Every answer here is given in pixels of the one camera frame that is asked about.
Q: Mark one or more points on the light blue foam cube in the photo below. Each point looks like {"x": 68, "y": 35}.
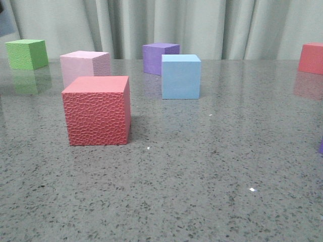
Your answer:
{"x": 180, "y": 76}

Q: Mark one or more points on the large red textured cube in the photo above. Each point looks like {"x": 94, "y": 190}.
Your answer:
{"x": 97, "y": 110}

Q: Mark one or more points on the purple foam cube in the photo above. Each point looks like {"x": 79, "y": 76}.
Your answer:
{"x": 152, "y": 56}

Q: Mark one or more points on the pink foam cube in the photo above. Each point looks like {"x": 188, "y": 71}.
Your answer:
{"x": 84, "y": 63}

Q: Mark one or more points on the grey-green curtain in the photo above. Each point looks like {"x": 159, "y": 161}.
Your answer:
{"x": 209, "y": 29}

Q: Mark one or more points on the green foam cube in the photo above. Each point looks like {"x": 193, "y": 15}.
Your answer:
{"x": 27, "y": 54}

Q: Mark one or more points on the red foam cube far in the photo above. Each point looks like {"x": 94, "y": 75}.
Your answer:
{"x": 311, "y": 58}

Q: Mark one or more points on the purple cube at edge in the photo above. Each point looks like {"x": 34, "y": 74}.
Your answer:
{"x": 320, "y": 150}

